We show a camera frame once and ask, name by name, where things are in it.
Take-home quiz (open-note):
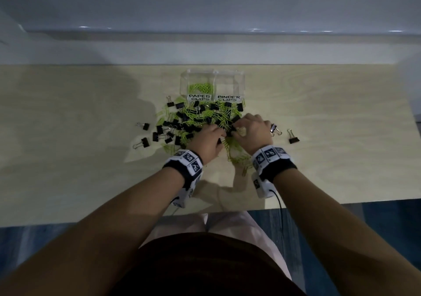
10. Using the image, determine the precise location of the person's left hand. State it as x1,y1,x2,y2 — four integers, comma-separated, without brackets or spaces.
186,124,228,167

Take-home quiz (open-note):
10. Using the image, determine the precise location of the person's right hand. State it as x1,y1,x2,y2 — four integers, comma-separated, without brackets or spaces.
227,112,274,157

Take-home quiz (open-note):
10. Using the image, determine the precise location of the pile of green paper clips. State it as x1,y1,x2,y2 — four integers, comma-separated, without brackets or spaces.
188,81,213,93
156,97,260,176

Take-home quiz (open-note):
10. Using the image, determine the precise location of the transparent box for binder clips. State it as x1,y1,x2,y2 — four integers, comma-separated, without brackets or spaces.
214,70,246,104

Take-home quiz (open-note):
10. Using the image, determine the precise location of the clear two-compartment plastic box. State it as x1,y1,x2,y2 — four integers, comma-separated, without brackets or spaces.
180,69,218,102

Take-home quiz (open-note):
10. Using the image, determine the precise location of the person's left forearm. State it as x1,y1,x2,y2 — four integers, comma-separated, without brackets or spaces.
0,167,185,296

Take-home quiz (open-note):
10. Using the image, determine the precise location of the person's right forearm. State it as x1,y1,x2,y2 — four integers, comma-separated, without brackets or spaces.
273,169,421,296

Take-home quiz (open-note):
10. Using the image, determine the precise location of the black white marker wristband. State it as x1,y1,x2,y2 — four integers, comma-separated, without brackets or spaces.
250,145,298,199
162,149,204,209

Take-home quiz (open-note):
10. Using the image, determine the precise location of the dark brown shirt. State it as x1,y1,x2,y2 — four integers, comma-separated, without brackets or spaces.
108,233,307,296

